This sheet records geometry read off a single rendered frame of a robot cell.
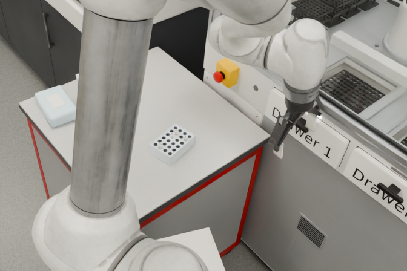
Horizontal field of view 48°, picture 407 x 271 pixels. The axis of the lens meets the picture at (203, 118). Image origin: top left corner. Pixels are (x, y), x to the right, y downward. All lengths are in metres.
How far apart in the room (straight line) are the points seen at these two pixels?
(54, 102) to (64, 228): 0.76
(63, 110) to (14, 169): 1.00
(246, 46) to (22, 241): 1.49
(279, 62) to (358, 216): 0.62
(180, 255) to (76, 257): 0.19
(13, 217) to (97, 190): 1.51
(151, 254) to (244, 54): 0.49
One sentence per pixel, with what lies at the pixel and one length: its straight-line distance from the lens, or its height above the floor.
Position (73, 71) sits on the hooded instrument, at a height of 0.41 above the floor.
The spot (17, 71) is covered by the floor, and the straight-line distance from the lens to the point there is 3.08.
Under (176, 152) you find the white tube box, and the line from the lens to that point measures 1.39.
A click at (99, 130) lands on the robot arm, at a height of 1.31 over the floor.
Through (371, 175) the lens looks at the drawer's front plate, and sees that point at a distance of 1.35.
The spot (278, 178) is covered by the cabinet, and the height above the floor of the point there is 0.58.
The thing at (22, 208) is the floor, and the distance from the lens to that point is 2.32.
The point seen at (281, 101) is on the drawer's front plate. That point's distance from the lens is 1.44.
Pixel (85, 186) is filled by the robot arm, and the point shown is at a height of 1.19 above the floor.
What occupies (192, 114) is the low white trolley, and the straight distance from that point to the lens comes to 1.57.
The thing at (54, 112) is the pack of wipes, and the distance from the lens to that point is 1.53.
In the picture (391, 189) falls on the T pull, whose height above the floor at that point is 0.91.
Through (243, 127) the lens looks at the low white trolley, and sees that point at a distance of 1.54.
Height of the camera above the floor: 1.83
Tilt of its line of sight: 43 degrees down
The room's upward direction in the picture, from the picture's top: 6 degrees clockwise
